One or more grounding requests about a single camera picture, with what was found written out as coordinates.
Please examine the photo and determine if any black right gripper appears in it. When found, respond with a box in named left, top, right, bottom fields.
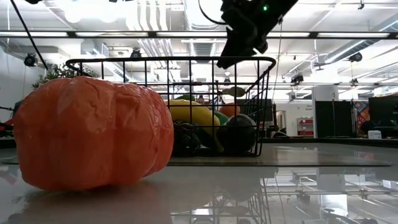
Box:
left=216, top=0, right=299, bottom=70

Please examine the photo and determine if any mandarin pair with leaves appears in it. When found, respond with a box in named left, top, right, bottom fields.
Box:
left=218, top=86, right=246, bottom=118

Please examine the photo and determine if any green lime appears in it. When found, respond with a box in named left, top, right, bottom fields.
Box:
left=213, top=110, right=230, bottom=126

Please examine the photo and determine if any yellow banana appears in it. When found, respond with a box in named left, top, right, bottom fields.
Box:
left=164, top=99, right=224, bottom=153

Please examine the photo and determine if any dark round plum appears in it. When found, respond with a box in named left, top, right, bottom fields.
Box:
left=216, top=113, right=258, bottom=155

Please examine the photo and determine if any dark grape bunch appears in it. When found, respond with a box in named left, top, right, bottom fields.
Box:
left=172, top=120, right=203, bottom=154

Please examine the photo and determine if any orange pumpkin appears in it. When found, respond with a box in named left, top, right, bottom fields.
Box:
left=12, top=76, right=175, bottom=191

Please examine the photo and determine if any red shelf unit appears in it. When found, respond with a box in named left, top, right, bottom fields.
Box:
left=297, top=117, right=315, bottom=137

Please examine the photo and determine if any black room partition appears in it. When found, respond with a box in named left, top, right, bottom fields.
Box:
left=315, top=100, right=354, bottom=139

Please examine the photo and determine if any colourful poster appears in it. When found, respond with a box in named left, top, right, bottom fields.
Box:
left=353, top=101, right=371, bottom=138

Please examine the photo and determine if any black monitor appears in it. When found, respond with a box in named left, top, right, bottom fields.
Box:
left=368, top=95, right=398, bottom=129

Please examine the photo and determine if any green potted plant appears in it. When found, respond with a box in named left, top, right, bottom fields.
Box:
left=30, top=63, right=100, bottom=91

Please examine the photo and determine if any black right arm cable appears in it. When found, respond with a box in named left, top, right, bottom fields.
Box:
left=198, top=0, right=228, bottom=26

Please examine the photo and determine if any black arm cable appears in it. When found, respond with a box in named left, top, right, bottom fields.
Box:
left=10, top=0, right=49, bottom=70
left=198, top=0, right=228, bottom=26

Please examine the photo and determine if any black wire basket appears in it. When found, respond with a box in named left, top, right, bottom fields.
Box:
left=65, top=56, right=277, bottom=157

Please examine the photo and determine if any black wall screen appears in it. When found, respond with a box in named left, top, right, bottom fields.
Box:
left=236, top=98, right=274, bottom=123

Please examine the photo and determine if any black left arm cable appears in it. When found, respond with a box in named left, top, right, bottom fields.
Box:
left=10, top=0, right=49, bottom=70

